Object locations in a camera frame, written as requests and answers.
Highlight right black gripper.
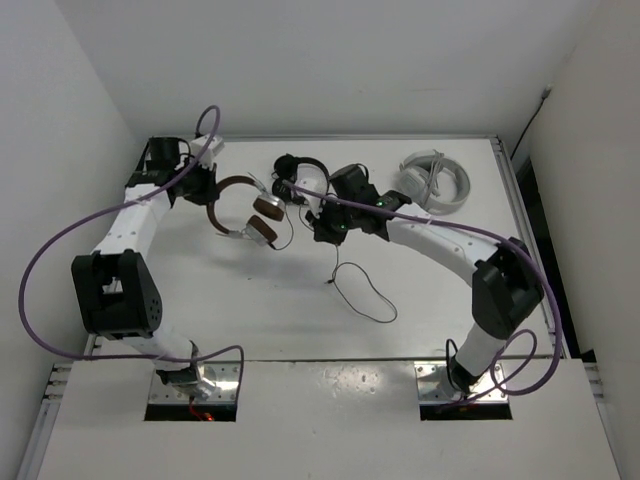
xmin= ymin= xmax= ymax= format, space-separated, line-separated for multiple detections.
xmin=306 ymin=194 xmax=359 ymax=247

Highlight thin black headphone cable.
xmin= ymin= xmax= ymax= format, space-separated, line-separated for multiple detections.
xmin=272 ymin=229 xmax=399 ymax=324

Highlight brown silver headphones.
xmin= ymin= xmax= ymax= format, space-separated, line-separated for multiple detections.
xmin=206 ymin=175 xmax=286 ymax=249

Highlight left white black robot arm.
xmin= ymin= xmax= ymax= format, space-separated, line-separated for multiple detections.
xmin=71 ymin=135 xmax=223 ymax=401

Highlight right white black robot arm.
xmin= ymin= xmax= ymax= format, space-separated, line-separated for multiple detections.
xmin=294 ymin=164 xmax=544 ymax=394

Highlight black Panasonic headphones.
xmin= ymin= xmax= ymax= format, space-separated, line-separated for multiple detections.
xmin=271 ymin=154 xmax=330 ymax=206

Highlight white grey headphones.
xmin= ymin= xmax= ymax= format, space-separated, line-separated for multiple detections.
xmin=395 ymin=149 xmax=471 ymax=216

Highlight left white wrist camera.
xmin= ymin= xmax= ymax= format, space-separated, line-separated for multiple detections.
xmin=189 ymin=135 xmax=224 ymax=170

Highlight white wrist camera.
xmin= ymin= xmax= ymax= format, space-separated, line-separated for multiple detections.
xmin=295 ymin=176 xmax=328 ymax=217
xmin=189 ymin=135 xmax=224 ymax=170

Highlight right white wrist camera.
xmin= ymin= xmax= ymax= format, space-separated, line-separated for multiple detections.
xmin=295 ymin=176 xmax=328 ymax=217

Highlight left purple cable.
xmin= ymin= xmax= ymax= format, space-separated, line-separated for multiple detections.
xmin=18 ymin=104 xmax=245 ymax=399

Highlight purple cable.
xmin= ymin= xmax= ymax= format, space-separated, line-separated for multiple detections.
xmin=18 ymin=104 xmax=245 ymax=399
xmin=287 ymin=179 xmax=559 ymax=414

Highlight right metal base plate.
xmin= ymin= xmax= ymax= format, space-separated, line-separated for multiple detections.
xmin=414 ymin=360 xmax=509 ymax=406

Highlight metal base plate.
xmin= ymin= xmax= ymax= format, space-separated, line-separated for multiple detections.
xmin=414 ymin=360 xmax=509 ymax=406
xmin=148 ymin=362 xmax=241 ymax=406

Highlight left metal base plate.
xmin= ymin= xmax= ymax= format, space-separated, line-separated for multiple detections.
xmin=148 ymin=362 xmax=241 ymax=406

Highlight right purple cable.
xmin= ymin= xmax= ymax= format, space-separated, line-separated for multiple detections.
xmin=287 ymin=179 xmax=559 ymax=414

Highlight aluminium table frame rail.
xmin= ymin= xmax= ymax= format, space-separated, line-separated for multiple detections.
xmin=488 ymin=135 xmax=571 ymax=359

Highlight black wall cable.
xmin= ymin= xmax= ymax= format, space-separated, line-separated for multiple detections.
xmin=509 ymin=85 xmax=553 ymax=161

